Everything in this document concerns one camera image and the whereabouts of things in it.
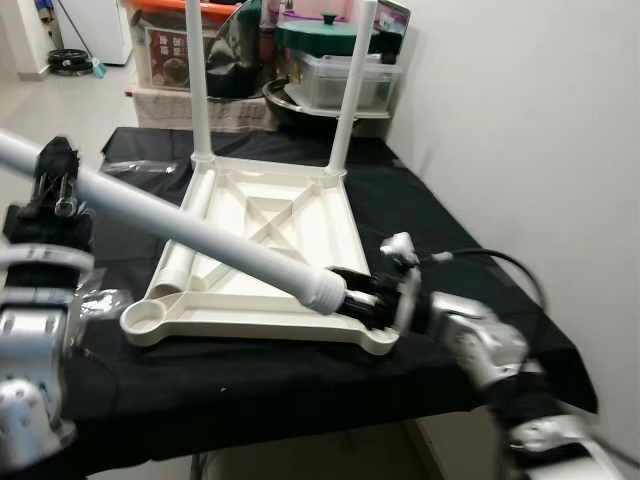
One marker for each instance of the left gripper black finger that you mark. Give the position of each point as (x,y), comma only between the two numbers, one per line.
(58,165)

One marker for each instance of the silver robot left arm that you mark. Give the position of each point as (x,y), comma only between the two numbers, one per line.
(30,340)

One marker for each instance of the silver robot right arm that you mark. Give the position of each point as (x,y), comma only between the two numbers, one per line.
(480,345)

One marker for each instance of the white plastic table top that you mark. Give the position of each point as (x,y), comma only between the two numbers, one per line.
(330,240)

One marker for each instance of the broom with teal head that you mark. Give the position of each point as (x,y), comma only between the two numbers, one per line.
(97,68)

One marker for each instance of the patterned beige cloth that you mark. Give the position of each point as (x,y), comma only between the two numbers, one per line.
(170,110)

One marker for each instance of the black tablecloth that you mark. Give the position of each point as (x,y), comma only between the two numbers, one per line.
(250,400)

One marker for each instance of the white appliance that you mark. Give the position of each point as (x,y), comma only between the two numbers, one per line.
(95,25)

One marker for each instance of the storage box with orange lid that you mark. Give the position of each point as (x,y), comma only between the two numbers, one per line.
(165,60)

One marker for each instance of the black wok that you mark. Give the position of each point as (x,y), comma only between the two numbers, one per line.
(290,118)

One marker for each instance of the clear plastic container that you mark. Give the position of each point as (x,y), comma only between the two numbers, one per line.
(330,85)

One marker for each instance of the black shiny bag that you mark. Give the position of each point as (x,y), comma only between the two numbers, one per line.
(235,60)

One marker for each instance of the green pot lid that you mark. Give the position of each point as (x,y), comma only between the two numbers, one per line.
(330,35)

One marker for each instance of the dark framed picture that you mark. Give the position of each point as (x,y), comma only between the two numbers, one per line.
(395,20)

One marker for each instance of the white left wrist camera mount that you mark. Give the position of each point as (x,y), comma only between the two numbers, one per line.
(40,260)

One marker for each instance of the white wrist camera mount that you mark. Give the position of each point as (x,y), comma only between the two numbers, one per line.
(400,245)
(40,260)

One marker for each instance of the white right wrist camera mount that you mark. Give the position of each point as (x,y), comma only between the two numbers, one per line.
(400,245)

